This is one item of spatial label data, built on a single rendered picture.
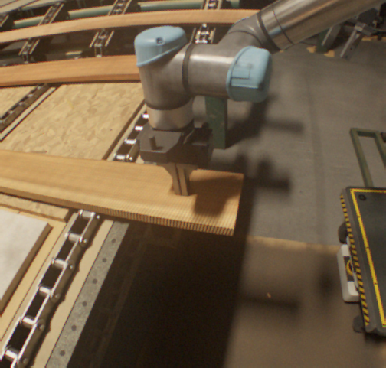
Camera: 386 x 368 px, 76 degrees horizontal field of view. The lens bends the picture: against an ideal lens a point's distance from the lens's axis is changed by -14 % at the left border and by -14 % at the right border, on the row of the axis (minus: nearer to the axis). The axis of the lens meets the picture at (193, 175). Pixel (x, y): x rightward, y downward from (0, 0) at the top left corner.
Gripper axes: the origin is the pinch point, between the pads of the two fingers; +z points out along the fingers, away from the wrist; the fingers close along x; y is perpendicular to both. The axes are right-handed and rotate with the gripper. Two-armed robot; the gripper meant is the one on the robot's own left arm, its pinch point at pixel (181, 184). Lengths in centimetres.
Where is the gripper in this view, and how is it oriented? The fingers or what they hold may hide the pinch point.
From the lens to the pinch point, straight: 58.9
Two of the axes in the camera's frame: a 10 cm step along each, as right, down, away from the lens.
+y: 2.4, -7.0, 6.7
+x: -9.7, -1.2, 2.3
